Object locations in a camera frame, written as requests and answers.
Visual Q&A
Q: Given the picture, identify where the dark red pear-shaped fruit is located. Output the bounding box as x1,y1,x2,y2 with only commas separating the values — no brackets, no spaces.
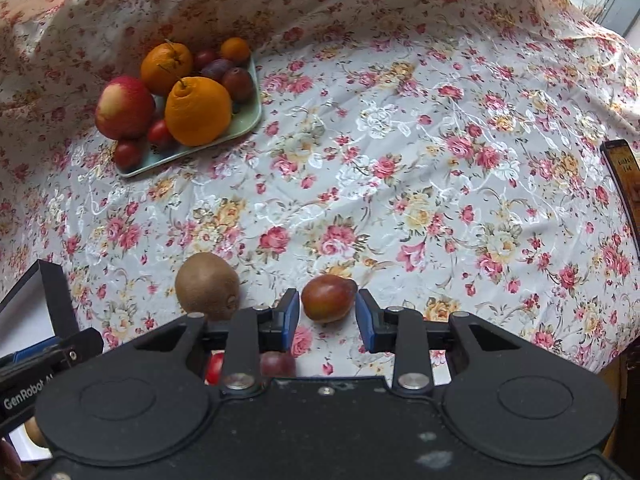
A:
302,274,358,323

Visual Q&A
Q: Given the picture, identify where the red tomato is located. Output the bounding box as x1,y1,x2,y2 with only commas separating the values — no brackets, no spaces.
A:
205,352,224,386
146,119,176,152

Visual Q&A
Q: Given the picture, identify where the brown kiwi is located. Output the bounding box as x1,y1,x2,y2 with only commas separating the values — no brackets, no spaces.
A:
24,417,48,448
175,252,240,321

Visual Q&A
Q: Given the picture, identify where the purple plum on cloth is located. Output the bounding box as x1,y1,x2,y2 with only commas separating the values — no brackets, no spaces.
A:
260,351,296,378

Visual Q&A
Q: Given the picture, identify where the black white cardboard box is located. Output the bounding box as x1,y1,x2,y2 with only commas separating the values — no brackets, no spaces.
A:
0,260,79,465

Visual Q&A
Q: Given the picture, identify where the floral tablecloth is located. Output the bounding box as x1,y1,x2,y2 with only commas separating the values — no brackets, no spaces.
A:
1,0,639,370

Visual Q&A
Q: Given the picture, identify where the pale green plate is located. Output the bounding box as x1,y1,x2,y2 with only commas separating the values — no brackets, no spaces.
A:
115,56,262,178

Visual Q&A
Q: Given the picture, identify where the red tomato on plate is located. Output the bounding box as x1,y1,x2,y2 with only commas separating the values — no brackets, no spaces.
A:
146,119,176,152

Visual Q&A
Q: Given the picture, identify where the red tomato plate edge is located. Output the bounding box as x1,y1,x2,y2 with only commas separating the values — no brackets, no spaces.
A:
113,140,143,172

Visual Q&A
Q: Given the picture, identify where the large orange front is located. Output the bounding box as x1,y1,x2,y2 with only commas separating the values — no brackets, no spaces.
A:
164,77,232,148

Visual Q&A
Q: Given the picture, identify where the large orange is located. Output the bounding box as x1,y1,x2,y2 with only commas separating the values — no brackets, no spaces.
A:
164,77,232,148
140,40,193,96

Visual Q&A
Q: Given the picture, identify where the dark red plum right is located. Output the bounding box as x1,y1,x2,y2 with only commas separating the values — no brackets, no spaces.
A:
221,67,254,103

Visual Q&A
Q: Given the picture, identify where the dark plum on plate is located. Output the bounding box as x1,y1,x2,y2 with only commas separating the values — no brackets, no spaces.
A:
200,58,235,82

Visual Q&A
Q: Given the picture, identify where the red yellow apple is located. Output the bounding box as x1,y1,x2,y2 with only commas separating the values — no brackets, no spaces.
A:
94,75,155,141

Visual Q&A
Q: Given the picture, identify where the small red fruit back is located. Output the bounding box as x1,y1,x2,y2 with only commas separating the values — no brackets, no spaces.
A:
193,49,217,72

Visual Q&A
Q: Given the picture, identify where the small mandarin on plate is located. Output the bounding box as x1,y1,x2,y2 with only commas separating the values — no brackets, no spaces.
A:
219,37,252,65

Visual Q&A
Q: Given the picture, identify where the large orange back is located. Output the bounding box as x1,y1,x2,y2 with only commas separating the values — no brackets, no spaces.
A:
140,40,193,96

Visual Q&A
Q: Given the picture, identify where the black phone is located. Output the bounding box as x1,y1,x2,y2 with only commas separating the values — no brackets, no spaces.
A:
600,139,639,250

